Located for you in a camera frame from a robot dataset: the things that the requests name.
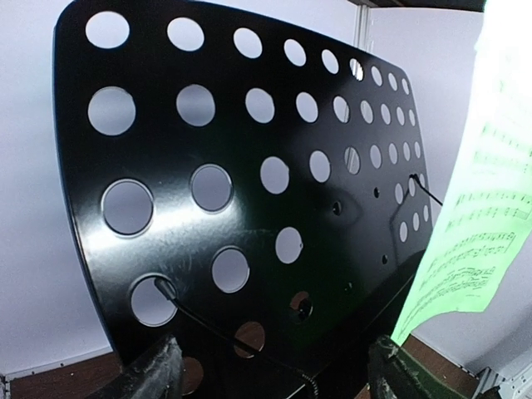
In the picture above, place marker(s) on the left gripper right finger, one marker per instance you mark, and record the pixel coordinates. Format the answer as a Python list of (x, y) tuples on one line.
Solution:
[(394, 373)]

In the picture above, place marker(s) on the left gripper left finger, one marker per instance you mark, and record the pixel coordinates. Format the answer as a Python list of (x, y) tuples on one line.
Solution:
[(156, 373)]

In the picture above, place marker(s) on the green sheet music page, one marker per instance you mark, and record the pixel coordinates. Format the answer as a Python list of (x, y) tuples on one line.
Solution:
[(486, 213)]

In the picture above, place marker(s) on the black music stand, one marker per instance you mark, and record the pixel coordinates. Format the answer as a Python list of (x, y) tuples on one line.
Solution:
[(241, 183)]

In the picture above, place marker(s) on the right aluminium corner post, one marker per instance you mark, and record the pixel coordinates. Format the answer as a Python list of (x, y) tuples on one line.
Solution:
[(361, 36)]

